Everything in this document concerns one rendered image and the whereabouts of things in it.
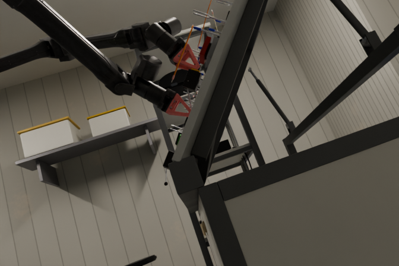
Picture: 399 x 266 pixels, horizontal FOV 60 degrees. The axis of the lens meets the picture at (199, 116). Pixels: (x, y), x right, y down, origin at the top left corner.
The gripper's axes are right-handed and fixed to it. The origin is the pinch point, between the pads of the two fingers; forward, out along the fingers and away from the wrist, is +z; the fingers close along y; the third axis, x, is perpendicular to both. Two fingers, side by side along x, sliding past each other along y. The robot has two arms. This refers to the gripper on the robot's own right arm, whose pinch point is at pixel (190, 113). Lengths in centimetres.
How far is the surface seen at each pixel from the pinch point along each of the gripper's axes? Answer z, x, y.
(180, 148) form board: 6.1, 8.1, -35.8
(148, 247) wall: -5, 141, 279
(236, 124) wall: 14, -26, 321
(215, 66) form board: 3.6, -10.6, -31.4
